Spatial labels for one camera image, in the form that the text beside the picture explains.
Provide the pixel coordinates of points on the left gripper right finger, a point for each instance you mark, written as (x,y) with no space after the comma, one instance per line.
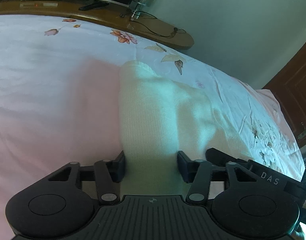
(198,174)

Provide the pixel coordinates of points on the wooden TV console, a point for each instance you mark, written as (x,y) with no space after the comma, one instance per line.
(114,16)

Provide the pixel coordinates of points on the floral pink bed sheet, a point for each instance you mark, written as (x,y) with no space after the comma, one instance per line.
(59,100)

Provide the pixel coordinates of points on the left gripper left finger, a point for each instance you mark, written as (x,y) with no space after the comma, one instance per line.
(108,176)

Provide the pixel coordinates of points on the cream knitted sweater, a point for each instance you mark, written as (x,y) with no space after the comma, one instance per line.
(158,118)

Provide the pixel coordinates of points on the brown wooden door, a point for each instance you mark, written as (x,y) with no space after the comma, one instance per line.
(289,88)

